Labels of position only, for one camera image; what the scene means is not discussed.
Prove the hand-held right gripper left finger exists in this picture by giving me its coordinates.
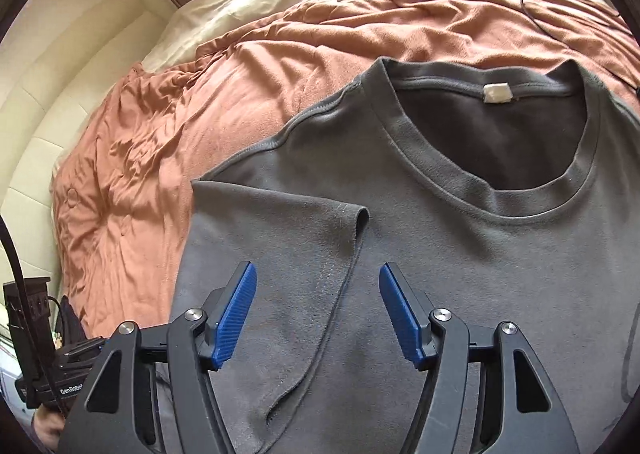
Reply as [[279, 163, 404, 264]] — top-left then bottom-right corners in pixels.
[[60, 261, 258, 454]]

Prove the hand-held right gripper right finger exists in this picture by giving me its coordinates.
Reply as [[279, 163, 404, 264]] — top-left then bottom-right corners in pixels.
[[379, 261, 581, 454]]

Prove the grey T-shirt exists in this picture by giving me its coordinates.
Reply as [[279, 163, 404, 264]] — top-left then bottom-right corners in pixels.
[[167, 56, 640, 454]]

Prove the person's left hand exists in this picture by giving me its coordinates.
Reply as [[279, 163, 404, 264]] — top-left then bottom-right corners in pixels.
[[32, 406, 66, 450]]

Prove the black paw print T-shirt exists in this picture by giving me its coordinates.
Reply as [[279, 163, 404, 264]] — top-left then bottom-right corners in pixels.
[[55, 296, 88, 342]]

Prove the orange-brown blanket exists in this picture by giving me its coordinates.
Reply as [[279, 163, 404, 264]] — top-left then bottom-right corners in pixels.
[[50, 0, 640, 335]]

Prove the cream padded headboard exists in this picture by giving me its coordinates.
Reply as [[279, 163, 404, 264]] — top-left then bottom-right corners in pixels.
[[0, 0, 171, 295]]

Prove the thick black cable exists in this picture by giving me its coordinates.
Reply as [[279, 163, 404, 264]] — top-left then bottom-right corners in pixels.
[[0, 216, 26, 295]]

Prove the thin black cable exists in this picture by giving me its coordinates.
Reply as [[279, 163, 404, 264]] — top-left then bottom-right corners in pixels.
[[519, 0, 640, 89]]

